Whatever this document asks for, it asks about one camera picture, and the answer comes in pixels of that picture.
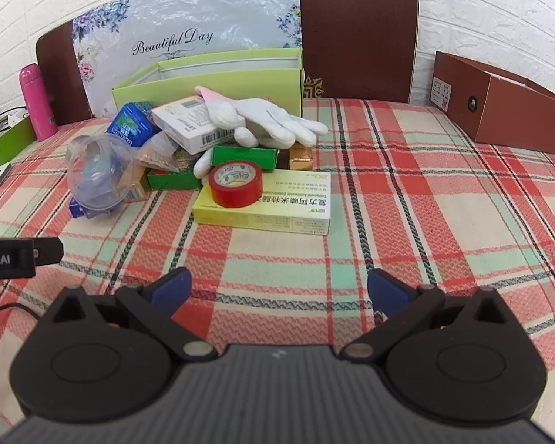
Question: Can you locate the white orange medicine box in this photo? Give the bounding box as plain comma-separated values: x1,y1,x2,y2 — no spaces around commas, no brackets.
151,96,245,155

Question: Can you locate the plaid bed sheet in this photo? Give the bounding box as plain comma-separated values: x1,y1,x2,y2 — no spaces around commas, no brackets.
0,99,555,436

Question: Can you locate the floral Beautiful Day pillow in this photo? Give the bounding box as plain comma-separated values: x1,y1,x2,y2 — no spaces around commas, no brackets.
71,0,302,117

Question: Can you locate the blue mentos gum box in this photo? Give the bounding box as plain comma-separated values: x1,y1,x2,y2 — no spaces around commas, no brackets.
106,102,160,147

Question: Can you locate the brown wooden headboard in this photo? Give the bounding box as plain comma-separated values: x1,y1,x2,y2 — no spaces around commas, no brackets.
34,0,420,127

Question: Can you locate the small gold box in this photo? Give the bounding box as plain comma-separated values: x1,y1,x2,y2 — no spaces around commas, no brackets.
289,143,314,171

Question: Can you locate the yellow medicine box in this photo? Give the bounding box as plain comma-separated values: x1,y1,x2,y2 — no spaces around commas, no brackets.
192,171,332,236

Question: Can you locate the clear bag of sticks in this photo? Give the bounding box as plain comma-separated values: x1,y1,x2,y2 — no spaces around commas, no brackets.
136,131,179,171

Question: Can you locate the green side box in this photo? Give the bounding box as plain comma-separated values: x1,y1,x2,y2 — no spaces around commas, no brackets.
0,117,36,165

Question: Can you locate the light green storage box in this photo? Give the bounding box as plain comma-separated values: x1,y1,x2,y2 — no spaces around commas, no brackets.
112,48,303,116

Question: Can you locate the brown cardboard box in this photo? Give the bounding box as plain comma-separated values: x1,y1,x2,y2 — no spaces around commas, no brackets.
430,51,555,154

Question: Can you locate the blue medicine box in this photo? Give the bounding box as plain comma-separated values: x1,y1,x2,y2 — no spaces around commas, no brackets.
68,196,121,220

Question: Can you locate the red tape roll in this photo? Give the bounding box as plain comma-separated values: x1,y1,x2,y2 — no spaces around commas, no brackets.
208,161,262,209

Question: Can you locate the green small box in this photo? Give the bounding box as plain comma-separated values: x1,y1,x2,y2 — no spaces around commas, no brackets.
211,145,279,171

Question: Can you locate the long gold box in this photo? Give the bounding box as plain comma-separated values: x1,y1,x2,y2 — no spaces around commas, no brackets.
119,162,151,204

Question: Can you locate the white glove pink cuff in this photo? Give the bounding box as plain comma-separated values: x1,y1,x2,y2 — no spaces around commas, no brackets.
194,86,329,150

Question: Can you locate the pink thermos bottle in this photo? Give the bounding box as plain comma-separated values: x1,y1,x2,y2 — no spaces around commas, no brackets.
18,63,58,141

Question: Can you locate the clear plastic round container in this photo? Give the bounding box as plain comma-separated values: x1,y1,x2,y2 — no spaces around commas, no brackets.
66,133,137,212

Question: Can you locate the black cable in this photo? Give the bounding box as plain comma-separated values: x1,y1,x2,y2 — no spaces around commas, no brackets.
0,303,43,325

